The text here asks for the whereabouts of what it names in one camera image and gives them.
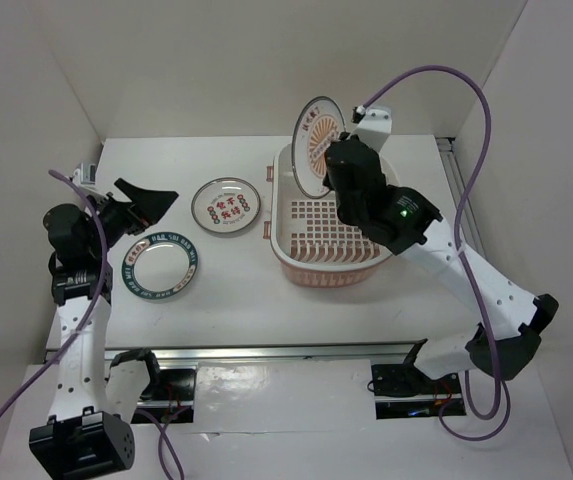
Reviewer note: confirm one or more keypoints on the aluminium rail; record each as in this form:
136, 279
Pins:
457, 182
375, 352

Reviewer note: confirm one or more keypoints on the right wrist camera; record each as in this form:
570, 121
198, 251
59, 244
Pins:
373, 125

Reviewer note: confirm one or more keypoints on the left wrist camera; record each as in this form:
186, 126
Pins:
84, 175

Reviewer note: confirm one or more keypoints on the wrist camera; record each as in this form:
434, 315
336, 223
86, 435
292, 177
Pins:
373, 125
84, 175

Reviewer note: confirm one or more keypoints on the red characters plate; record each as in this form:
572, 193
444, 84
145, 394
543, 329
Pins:
226, 205

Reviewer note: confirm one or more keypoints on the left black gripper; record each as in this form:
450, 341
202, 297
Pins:
145, 209

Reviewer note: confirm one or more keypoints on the dark green rim plate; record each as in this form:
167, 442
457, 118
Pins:
159, 266

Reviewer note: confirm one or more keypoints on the orange sunburst plate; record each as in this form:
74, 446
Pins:
319, 123

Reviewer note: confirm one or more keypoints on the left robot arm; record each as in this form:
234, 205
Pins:
88, 433

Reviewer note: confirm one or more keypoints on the right side aluminium rail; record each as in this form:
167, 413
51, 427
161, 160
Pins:
457, 182

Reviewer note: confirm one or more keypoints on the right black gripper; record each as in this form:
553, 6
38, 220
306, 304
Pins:
325, 178

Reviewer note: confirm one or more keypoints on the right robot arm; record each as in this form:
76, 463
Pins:
407, 224

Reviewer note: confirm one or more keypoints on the pink white dish rack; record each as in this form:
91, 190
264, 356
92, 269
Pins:
313, 247

